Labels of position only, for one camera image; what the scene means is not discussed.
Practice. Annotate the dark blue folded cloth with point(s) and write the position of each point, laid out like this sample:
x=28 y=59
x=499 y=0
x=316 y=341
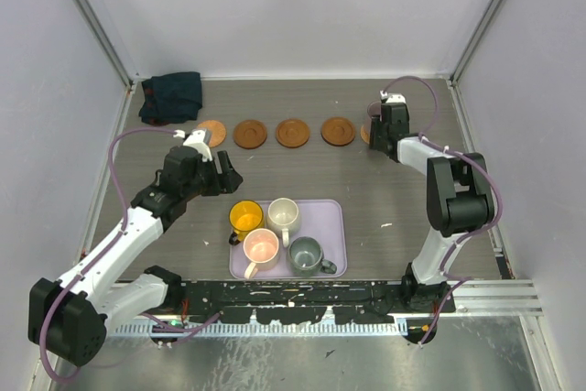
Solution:
x=174 y=98

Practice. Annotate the purple glass mug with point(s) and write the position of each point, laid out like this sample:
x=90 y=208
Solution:
x=373 y=110

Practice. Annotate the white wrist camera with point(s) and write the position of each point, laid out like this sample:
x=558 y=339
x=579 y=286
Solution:
x=392 y=98
x=198 y=139

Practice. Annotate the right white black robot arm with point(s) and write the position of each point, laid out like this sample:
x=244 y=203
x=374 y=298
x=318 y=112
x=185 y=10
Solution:
x=459 y=199

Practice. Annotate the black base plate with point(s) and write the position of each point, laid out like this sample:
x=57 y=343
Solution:
x=295 y=302

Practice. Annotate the grey ceramic mug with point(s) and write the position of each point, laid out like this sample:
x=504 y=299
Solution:
x=306 y=258

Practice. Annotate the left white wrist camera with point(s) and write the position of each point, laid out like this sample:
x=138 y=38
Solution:
x=198 y=139

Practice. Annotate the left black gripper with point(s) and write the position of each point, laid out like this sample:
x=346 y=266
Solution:
x=227 y=181

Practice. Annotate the brown wooden coaster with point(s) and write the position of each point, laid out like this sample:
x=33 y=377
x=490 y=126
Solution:
x=338 y=131
x=292 y=133
x=250 y=134

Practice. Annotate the woven rattan coaster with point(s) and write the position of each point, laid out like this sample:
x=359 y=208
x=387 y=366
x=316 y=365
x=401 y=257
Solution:
x=217 y=129
x=365 y=135

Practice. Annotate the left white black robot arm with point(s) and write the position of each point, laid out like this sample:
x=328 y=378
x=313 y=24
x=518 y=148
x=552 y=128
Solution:
x=72 y=315

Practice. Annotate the pink ceramic mug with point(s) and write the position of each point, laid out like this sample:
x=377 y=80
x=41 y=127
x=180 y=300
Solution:
x=262 y=250

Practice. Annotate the lilac plastic tray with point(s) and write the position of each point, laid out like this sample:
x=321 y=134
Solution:
x=322 y=220

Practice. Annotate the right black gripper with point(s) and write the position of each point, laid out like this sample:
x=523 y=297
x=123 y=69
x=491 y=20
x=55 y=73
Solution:
x=375 y=142

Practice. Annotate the aluminium front rail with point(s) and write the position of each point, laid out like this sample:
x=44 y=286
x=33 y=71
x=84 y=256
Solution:
x=127 y=300

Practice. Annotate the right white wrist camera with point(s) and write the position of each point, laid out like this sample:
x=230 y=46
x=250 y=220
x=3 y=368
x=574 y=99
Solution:
x=392 y=98

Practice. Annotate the white ceramic mug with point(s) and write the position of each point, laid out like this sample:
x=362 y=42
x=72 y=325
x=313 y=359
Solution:
x=284 y=219

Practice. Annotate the yellow glass mug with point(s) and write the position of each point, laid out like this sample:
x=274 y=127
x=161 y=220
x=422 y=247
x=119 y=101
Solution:
x=245 y=217

